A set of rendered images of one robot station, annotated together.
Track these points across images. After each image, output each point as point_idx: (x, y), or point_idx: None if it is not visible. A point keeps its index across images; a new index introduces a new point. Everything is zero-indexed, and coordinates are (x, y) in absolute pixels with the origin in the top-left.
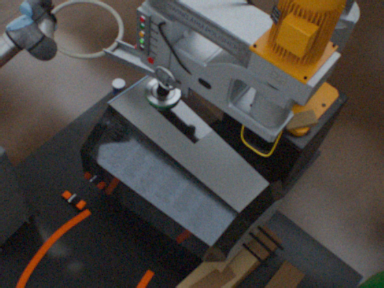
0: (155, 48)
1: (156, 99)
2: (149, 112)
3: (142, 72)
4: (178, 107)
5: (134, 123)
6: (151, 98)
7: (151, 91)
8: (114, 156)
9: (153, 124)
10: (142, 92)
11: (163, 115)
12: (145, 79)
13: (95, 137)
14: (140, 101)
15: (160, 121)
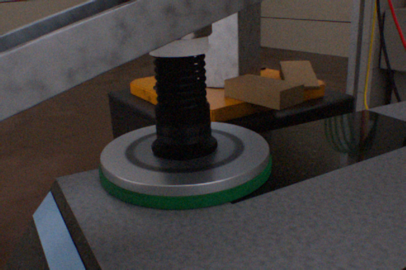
0: None
1: (226, 163)
2: (296, 206)
3: (110, 59)
4: (269, 144)
5: (386, 269)
6: (217, 175)
7: (172, 170)
8: None
9: (375, 201)
10: (144, 216)
11: (313, 174)
12: (60, 206)
13: None
14: (206, 226)
15: (353, 183)
